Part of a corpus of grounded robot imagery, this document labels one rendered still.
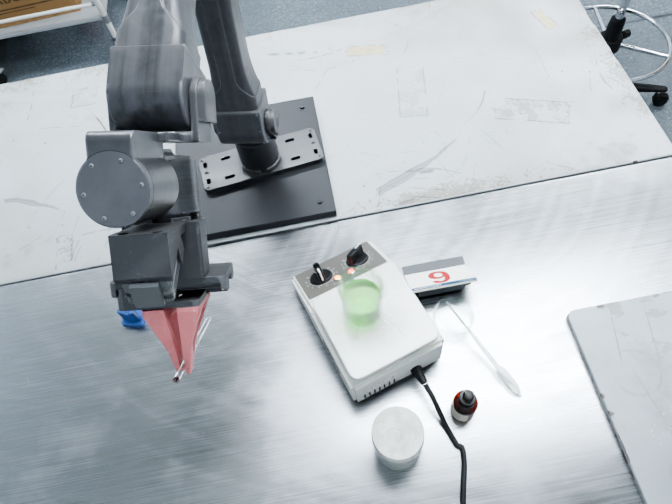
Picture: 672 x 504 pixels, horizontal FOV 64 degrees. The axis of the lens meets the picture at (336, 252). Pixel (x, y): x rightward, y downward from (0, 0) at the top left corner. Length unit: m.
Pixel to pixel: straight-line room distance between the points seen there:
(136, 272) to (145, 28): 0.22
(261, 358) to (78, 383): 0.26
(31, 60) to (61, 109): 1.88
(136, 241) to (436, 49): 0.80
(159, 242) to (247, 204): 0.46
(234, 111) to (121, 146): 0.37
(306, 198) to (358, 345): 0.29
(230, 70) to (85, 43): 2.30
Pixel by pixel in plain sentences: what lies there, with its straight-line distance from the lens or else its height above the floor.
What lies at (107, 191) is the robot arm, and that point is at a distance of 0.44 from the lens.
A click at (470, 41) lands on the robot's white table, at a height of 0.90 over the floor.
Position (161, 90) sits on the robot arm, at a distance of 0.49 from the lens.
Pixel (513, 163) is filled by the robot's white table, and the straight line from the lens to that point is 0.93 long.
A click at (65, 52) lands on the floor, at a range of 3.02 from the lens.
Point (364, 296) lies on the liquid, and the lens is 0.64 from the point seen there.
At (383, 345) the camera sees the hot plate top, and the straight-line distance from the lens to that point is 0.66.
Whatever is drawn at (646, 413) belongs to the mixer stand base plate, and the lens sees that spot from 0.78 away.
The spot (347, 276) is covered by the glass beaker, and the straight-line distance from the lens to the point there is 0.63.
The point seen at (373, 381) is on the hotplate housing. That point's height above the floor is 0.96.
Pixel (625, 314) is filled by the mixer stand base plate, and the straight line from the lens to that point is 0.82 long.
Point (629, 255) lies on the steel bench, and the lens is 0.87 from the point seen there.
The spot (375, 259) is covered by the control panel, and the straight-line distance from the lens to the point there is 0.74.
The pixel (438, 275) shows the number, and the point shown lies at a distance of 0.78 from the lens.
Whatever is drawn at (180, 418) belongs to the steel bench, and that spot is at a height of 0.90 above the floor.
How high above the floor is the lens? 1.60
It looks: 59 degrees down
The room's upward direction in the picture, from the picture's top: 11 degrees counter-clockwise
